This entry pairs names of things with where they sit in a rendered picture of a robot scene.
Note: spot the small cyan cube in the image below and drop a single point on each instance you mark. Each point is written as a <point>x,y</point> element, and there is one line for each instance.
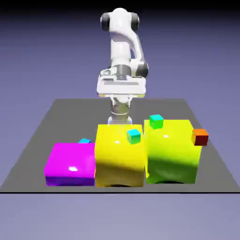
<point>133,136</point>
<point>84,141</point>
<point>156,121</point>

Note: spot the large magenta box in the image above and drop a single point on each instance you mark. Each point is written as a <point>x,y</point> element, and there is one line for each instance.
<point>69,161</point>

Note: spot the large lime box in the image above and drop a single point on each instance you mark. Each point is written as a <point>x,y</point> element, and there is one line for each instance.
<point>172,150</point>

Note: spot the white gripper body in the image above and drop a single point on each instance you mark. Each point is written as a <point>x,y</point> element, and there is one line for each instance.
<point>121,87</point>

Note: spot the large yellow box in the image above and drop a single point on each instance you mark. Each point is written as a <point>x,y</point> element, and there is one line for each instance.
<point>116,155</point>

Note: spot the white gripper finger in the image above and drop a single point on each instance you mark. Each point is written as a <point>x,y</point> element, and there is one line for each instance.
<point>129,101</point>
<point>113,100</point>

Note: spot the small orange cube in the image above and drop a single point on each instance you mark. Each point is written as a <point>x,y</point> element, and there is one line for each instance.
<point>200,137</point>

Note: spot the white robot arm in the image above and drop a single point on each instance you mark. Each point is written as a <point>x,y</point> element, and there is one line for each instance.
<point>120,33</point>

